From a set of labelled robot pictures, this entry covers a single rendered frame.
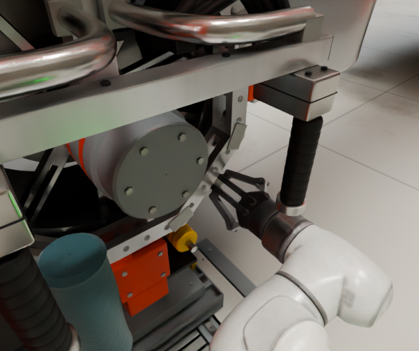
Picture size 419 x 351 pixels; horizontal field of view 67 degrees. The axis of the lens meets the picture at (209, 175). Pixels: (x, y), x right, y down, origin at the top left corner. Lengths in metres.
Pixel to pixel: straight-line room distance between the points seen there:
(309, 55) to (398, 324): 1.12
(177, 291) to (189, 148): 0.69
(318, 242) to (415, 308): 0.94
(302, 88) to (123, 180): 0.22
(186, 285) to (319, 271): 0.58
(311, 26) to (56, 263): 0.41
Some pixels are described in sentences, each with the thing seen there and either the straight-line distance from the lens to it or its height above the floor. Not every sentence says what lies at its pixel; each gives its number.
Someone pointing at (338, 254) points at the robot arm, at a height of 0.69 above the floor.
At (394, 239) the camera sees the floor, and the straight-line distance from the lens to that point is 1.65.
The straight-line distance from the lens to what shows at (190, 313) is 1.06.
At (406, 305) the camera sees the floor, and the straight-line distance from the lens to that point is 1.44.
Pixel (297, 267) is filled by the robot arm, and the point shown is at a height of 0.67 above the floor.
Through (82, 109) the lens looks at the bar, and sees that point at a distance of 0.25.
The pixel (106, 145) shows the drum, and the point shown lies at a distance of 0.36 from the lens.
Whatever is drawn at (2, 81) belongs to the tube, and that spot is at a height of 1.00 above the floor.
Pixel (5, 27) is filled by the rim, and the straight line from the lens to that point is 0.53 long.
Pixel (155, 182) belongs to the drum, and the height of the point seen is 0.85.
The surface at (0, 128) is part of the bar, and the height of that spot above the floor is 0.97.
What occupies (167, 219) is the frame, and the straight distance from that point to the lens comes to 0.65.
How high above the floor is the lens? 1.07
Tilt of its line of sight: 37 degrees down
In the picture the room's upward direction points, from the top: straight up
